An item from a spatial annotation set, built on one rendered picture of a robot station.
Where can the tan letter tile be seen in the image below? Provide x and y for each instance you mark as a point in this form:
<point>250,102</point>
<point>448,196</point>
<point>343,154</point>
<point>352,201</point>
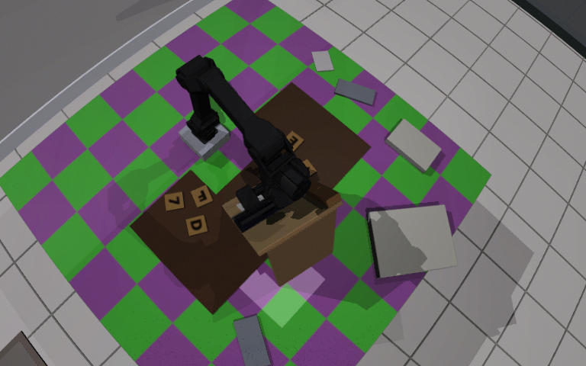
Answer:
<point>310,167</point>
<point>294,139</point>
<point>202,196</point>
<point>174,201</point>
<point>196,225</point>

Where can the white paper ticket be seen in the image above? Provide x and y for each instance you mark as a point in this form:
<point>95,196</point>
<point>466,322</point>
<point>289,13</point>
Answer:
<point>260,197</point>

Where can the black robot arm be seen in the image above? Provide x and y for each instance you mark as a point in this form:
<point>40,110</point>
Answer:
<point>264,143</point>

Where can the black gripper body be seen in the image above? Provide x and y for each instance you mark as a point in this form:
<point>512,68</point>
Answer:
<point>248,197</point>

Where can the brown a-frame board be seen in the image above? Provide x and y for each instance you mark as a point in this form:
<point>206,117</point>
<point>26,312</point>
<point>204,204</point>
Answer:
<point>295,237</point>

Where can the white flat rectangular card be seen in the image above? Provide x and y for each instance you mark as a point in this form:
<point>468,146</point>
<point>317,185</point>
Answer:
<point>322,61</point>

